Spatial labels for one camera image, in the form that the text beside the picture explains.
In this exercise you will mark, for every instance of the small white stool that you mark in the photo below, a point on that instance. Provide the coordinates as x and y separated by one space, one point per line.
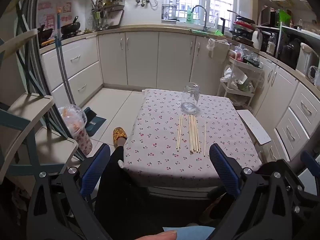
255 127

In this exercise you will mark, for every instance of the black wok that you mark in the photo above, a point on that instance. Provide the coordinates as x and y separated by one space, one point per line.
45 35
71 27

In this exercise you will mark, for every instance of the white framed window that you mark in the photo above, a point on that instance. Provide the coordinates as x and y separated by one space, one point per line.
217 0

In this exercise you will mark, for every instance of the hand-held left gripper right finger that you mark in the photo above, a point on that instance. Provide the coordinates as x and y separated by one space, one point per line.
225 170

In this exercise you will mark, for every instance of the hanging kitchen utensils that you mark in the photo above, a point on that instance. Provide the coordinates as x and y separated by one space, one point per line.
97 17

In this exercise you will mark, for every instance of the black electric kettle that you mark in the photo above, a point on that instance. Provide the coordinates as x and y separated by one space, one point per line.
290 53

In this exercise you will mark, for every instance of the bag of green vegetables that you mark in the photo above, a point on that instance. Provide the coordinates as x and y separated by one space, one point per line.
246 85

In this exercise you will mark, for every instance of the person's left leg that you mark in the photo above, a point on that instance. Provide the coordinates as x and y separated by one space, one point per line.
115 180

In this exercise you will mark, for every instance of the blue dustpan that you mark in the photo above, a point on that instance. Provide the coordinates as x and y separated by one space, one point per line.
98 126

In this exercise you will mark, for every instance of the white plastic shopping bags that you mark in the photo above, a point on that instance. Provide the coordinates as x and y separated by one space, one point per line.
233 78

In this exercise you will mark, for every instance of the black bowl in plastic bag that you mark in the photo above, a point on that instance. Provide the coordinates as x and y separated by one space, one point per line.
251 57

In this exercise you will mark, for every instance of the cream two-drawer base cabinet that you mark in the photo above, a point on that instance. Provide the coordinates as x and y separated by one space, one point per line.
82 50

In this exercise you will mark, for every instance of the pink wall stickers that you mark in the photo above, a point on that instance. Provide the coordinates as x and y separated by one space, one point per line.
51 20

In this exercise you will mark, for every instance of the black countertop stand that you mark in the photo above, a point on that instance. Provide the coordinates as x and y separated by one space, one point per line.
223 26

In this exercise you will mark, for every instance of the beige and teal shelf rack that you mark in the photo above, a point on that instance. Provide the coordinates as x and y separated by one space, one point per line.
27 105

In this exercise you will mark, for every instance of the blue mop pole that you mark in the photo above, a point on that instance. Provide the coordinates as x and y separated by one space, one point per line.
59 30

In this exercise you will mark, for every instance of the white electric water boiler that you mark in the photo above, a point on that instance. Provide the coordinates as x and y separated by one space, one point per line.
306 60

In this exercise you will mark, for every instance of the cream panelled base cabinets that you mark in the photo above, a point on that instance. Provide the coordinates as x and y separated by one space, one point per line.
282 97

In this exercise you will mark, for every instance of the stack of pots and pans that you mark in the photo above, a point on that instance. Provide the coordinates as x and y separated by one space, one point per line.
241 30

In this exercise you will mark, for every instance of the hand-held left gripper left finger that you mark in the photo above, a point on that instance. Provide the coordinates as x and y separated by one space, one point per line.
96 170

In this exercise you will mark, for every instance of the white thermos jug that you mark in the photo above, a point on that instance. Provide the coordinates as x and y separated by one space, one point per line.
257 41

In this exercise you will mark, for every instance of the yellow patterned slipper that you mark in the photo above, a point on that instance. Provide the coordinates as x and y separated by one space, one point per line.
119 135

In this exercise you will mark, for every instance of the green dish cloth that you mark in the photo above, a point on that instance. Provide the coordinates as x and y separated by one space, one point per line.
200 32

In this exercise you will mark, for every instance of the crumpled clear plastic bag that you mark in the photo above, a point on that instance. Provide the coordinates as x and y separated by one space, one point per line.
314 76

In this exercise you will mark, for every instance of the bunch of wooden chopsticks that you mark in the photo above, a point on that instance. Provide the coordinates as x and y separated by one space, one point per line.
194 135

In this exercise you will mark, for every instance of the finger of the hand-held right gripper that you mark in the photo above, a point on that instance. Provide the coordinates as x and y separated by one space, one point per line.
311 161

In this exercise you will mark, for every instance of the clear hanging plastic bag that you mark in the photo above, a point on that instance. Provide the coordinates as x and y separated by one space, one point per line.
212 45

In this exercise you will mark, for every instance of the green sponge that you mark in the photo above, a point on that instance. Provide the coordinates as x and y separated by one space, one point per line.
219 32

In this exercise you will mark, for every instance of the black microwave oven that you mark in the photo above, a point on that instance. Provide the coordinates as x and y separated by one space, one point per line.
266 17

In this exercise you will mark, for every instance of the beige kitchen countertop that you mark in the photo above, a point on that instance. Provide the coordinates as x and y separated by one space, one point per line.
140 27

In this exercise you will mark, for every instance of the green dish soap bottle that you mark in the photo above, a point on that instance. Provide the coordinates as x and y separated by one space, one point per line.
189 17

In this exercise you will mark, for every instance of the green plastic bag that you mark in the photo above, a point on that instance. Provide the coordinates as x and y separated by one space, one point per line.
283 17

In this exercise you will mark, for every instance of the cream double-door base cabinets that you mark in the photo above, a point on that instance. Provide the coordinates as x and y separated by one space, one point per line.
142 57

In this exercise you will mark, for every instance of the clear plastic bottle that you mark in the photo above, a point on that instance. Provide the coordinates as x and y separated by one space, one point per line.
271 46

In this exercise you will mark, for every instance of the red lidded food container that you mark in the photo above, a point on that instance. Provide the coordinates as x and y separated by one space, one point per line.
233 55

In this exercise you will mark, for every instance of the clear glass jar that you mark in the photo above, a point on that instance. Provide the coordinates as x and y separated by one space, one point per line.
191 97

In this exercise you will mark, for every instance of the metal wall spice rack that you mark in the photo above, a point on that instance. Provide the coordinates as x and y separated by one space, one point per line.
110 6

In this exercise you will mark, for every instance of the white counter shelf rack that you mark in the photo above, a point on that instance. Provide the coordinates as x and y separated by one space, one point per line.
300 31

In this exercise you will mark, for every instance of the curved metal faucet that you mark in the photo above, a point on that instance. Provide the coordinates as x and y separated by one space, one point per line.
205 20

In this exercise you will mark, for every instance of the white tiered trolley cart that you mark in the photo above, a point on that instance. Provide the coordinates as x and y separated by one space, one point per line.
247 66

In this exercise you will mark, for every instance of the pink printed trash bin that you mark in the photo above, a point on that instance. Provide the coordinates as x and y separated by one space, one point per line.
83 140

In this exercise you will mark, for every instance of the person's left hand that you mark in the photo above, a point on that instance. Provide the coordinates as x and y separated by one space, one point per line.
162 237

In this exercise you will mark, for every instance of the black dustpan brush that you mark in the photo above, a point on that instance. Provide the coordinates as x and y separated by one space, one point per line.
91 116

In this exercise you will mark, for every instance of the white cutting board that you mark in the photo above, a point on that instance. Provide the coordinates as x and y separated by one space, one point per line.
119 17

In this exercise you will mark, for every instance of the slim white bottle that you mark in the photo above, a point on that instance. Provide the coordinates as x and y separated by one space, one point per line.
216 22

